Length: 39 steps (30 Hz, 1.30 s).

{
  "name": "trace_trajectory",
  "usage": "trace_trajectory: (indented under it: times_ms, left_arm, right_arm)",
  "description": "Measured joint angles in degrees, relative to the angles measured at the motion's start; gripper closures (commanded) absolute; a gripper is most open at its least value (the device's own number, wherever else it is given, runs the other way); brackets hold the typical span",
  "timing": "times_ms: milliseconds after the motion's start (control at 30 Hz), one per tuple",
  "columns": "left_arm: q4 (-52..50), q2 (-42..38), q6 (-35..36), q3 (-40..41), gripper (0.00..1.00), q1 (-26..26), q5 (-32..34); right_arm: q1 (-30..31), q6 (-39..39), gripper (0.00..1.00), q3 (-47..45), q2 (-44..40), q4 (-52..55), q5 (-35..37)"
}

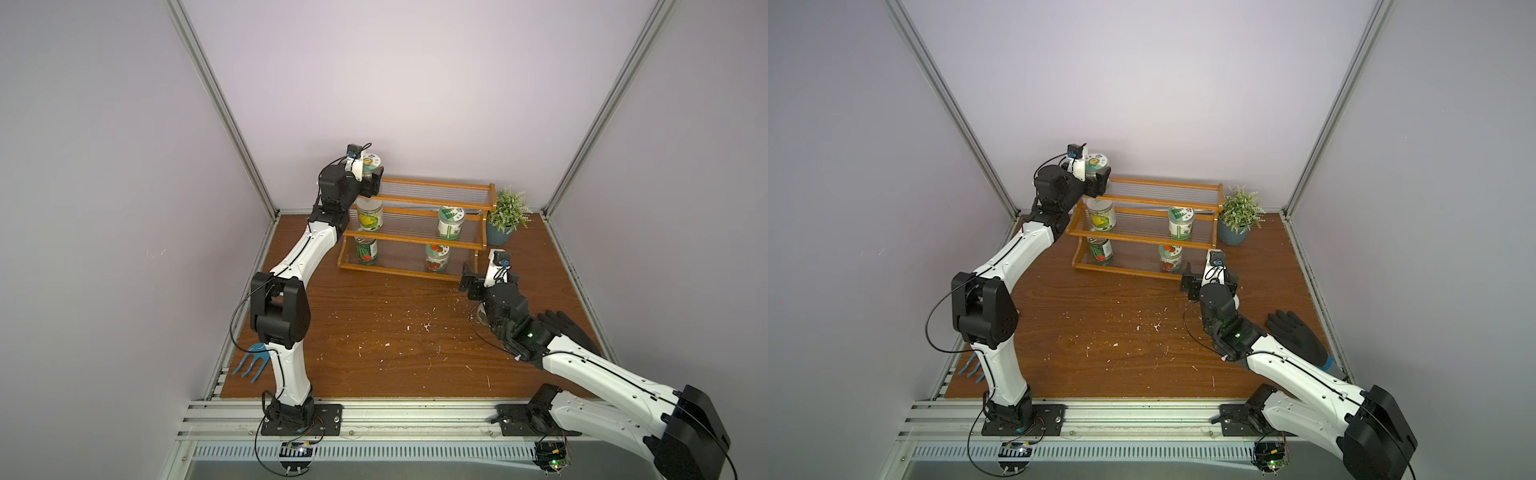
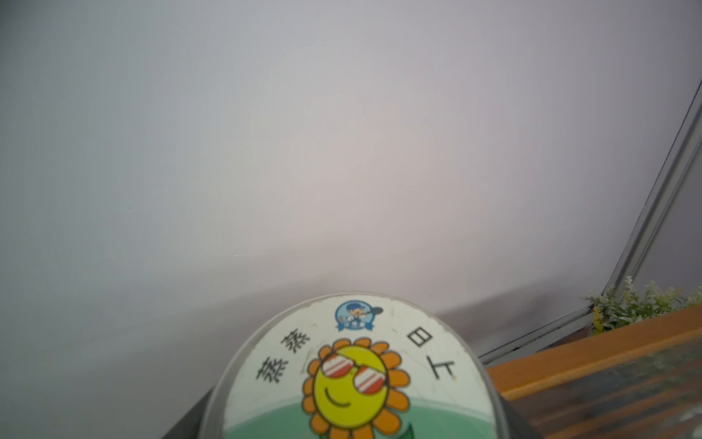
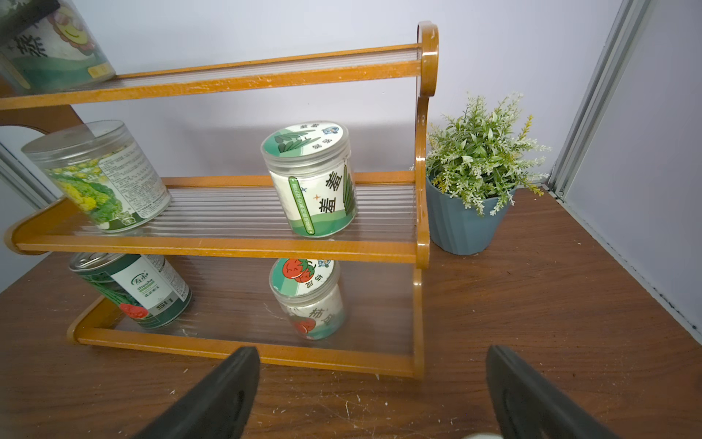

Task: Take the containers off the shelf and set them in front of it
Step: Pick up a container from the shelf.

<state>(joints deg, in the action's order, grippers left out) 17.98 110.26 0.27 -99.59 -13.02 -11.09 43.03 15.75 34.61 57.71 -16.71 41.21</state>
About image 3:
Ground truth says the small potted green plant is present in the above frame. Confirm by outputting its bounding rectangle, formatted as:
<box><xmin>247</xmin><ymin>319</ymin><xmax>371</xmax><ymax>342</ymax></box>
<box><xmin>426</xmin><ymin>93</ymin><xmax>548</xmax><ymax>256</ymax></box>

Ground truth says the dark green watermelon seed can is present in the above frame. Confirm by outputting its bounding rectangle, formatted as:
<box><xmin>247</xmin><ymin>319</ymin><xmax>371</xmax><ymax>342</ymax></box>
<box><xmin>69</xmin><ymin>252</ymin><xmax>193</xmax><ymax>329</ymax></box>

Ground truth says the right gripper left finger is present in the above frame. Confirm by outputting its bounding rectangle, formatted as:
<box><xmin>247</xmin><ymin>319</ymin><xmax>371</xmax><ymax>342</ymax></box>
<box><xmin>136</xmin><ymin>347</ymin><xmax>261</xmax><ymax>438</ymax></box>

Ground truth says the wooden three-tier shelf rack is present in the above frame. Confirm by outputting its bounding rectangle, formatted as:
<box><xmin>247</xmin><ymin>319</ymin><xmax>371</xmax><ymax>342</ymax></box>
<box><xmin>1</xmin><ymin>21</ymin><xmax>439</xmax><ymax>379</ymax></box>

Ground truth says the tomato seed jar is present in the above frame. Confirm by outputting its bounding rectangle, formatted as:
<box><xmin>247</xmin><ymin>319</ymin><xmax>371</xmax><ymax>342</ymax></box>
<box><xmin>269</xmin><ymin>258</ymin><xmax>347</xmax><ymax>340</ymax></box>

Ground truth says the yellow flower seed jar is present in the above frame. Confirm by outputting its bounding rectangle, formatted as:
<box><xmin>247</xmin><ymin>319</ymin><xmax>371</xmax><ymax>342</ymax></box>
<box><xmin>22</xmin><ymin>120</ymin><xmax>172</xmax><ymax>233</ymax></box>

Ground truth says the green tree lid seed jar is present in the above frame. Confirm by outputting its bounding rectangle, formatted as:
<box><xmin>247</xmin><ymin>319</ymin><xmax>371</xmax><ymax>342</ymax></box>
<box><xmin>261</xmin><ymin>121</ymin><xmax>358</xmax><ymax>239</ymax></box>

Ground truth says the sunflower seed jar green label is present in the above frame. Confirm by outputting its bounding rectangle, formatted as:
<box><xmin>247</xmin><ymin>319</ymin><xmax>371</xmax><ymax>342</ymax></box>
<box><xmin>1</xmin><ymin>1</ymin><xmax>115</xmax><ymax>95</ymax></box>

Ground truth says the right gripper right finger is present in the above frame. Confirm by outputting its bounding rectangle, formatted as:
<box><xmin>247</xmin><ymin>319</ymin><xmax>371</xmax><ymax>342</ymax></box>
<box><xmin>486</xmin><ymin>345</ymin><xmax>617</xmax><ymax>438</ymax></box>

